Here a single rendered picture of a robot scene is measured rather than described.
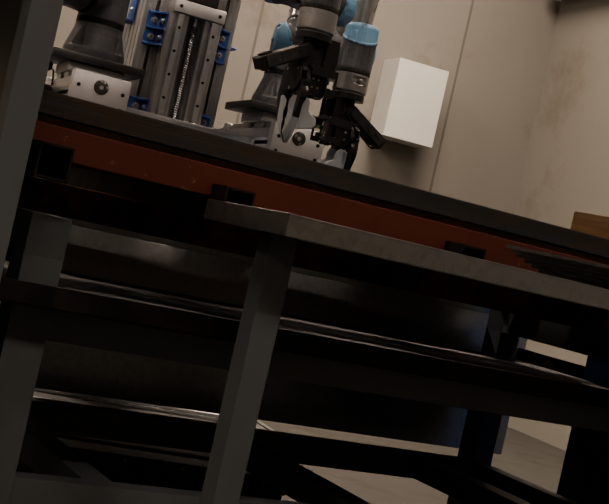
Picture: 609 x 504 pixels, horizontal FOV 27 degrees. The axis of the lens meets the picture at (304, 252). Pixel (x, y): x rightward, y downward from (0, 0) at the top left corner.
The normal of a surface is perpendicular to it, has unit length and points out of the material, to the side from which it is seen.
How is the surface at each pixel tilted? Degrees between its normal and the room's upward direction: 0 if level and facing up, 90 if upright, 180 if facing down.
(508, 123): 90
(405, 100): 90
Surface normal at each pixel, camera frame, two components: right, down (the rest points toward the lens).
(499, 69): 0.35, 0.08
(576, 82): -0.91, -0.20
